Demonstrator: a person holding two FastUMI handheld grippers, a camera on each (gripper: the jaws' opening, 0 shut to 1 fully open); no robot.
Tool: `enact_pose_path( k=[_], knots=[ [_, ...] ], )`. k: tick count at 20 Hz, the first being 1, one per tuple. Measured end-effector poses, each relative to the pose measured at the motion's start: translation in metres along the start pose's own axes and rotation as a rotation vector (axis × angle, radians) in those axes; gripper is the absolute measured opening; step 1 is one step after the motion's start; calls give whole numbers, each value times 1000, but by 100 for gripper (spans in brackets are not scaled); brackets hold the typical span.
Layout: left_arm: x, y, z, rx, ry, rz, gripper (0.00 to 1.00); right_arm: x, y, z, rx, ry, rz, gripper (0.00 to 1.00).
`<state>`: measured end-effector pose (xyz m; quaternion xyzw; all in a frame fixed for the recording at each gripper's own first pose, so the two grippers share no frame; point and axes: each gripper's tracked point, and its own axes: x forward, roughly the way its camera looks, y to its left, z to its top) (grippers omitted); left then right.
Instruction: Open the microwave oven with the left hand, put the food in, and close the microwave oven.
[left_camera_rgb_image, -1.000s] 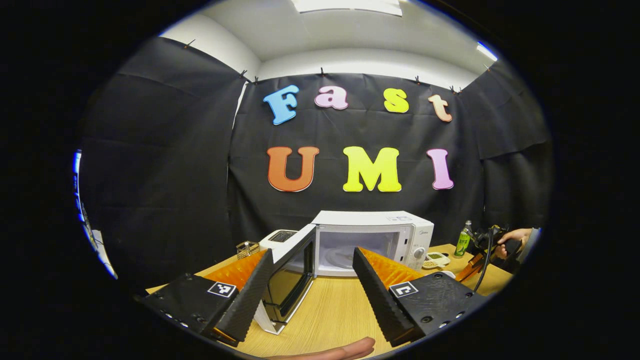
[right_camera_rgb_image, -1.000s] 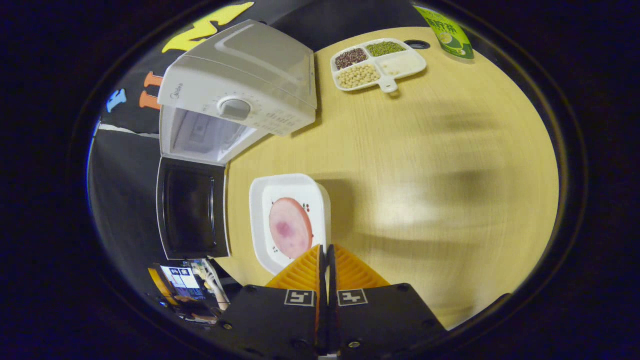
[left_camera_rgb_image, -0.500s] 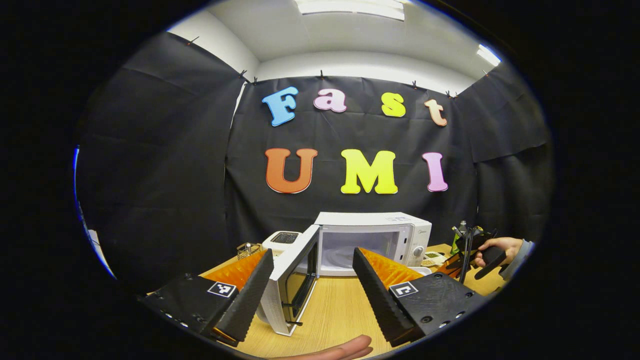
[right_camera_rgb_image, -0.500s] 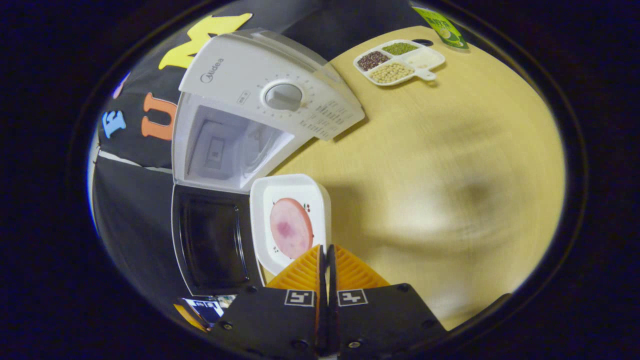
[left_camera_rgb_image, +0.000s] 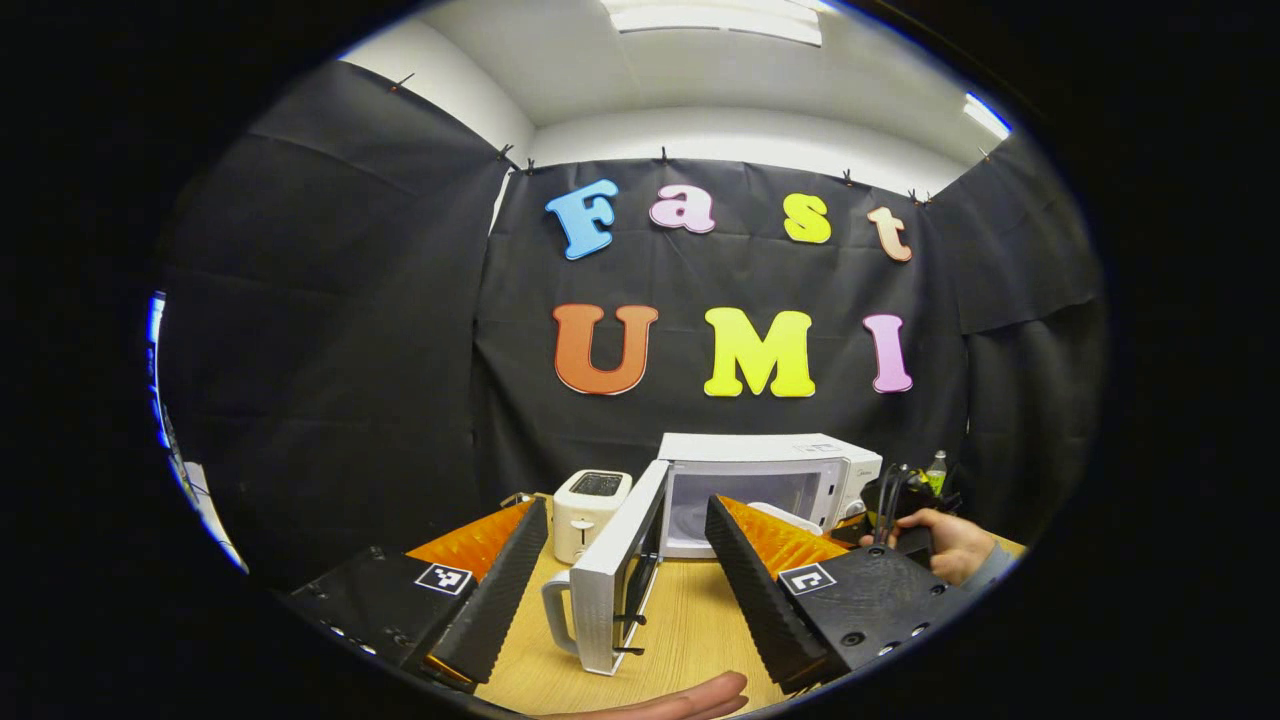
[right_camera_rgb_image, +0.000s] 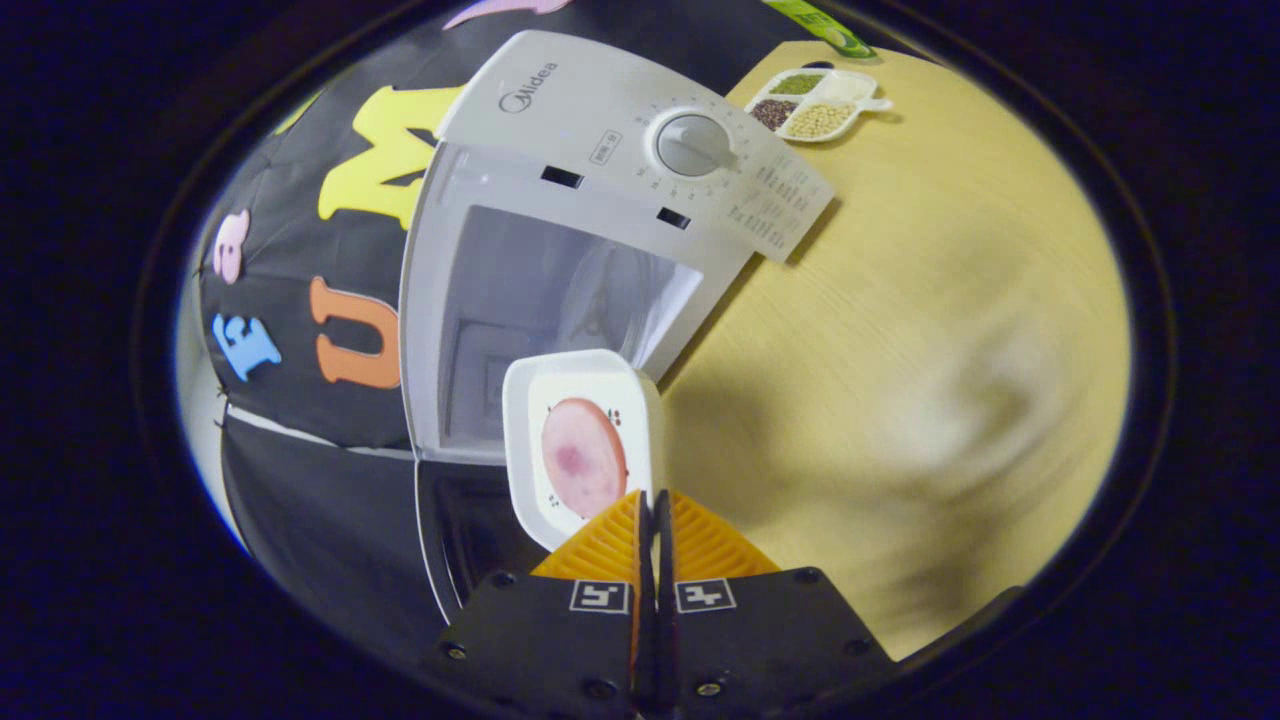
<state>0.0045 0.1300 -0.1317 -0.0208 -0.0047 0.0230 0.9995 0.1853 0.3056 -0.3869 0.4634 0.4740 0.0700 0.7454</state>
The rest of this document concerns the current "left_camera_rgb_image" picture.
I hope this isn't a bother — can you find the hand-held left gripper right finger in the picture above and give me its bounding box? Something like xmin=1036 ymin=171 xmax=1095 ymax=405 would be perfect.
xmin=705 ymin=494 xmax=971 ymax=694

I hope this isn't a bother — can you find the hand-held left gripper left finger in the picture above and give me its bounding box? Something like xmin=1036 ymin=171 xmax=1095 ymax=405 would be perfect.
xmin=285 ymin=497 xmax=550 ymax=691

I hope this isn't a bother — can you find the white microwave oven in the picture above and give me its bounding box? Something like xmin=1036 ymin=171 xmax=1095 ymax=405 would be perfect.
xmin=541 ymin=432 xmax=884 ymax=677

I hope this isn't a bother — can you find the white toaster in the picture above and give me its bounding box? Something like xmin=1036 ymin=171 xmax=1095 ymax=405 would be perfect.
xmin=552 ymin=469 xmax=633 ymax=565

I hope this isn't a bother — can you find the black backdrop cloth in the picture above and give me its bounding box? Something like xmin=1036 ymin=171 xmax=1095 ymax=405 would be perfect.
xmin=160 ymin=60 xmax=1106 ymax=591

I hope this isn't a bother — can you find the small ceiling light panel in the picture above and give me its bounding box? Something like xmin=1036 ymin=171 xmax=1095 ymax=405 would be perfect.
xmin=963 ymin=92 xmax=1012 ymax=141

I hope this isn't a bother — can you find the long ceiling light panel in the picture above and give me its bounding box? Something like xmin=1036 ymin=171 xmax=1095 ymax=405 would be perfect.
xmin=600 ymin=0 xmax=823 ymax=48

